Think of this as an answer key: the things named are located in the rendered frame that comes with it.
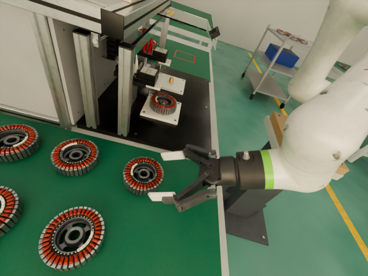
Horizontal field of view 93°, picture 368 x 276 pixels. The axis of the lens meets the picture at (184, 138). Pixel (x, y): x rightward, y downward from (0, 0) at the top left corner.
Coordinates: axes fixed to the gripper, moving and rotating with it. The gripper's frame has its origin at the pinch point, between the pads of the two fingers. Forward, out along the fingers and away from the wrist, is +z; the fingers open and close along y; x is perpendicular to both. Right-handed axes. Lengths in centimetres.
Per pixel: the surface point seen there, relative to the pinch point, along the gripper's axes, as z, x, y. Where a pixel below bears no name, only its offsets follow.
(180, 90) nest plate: 2, 0, -52
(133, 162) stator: 7.6, -3.5, -2.1
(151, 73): 4.9, -17.4, -31.3
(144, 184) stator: 3.2, -0.9, 3.8
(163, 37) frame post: 10, -21, -75
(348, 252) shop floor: -99, 149, -31
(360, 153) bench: -174, 172, -151
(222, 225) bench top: -15.2, 14.2, 7.5
